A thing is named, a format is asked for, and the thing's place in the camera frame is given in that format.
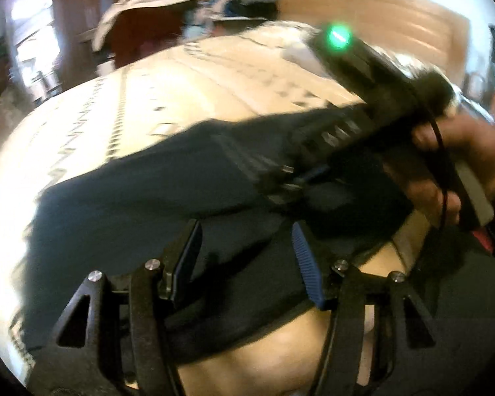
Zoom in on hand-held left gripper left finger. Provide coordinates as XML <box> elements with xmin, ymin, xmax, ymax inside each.
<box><xmin>51</xmin><ymin>219</ymin><xmax>203</xmax><ymax>396</ymax></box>

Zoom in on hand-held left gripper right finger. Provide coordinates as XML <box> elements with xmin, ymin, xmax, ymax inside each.
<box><xmin>292</xmin><ymin>220</ymin><xmax>438</xmax><ymax>396</ymax></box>

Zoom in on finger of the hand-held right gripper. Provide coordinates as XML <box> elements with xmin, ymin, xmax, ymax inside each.
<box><xmin>268</xmin><ymin>165</ymin><xmax>339</xmax><ymax>207</ymax></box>
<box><xmin>247</xmin><ymin>107</ymin><xmax>366</xmax><ymax>174</ymax></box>

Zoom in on dark navy pants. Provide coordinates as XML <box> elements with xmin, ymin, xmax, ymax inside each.
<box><xmin>22</xmin><ymin>105</ymin><xmax>401</xmax><ymax>353</ymax></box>

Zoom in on person's right hand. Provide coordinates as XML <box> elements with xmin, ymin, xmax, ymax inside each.
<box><xmin>385</xmin><ymin>113</ymin><xmax>495</xmax><ymax>223</ymax></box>

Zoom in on wooden headboard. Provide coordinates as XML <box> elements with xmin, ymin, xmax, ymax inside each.
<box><xmin>278</xmin><ymin>0</ymin><xmax>472</xmax><ymax>87</ymax></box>

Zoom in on pile of mixed clothes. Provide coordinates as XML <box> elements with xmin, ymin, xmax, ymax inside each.
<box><xmin>181</xmin><ymin>0</ymin><xmax>281</xmax><ymax>40</ymax></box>

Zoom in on yellow patterned bedspread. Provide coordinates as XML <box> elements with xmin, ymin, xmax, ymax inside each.
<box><xmin>0</xmin><ymin>20</ymin><xmax>479</xmax><ymax>396</ymax></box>

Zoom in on dark red chair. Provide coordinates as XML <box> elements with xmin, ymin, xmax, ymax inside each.
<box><xmin>107</xmin><ymin>6</ymin><xmax>186</xmax><ymax>69</ymax></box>

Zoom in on wooden wardrobe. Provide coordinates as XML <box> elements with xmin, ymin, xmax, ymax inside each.
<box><xmin>51</xmin><ymin>0</ymin><xmax>182</xmax><ymax>81</ymax></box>

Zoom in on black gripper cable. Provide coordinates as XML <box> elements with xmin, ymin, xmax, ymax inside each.
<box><xmin>392</xmin><ymin>70</ymin><xmax>452</xmax><ymax>229</ymax></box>

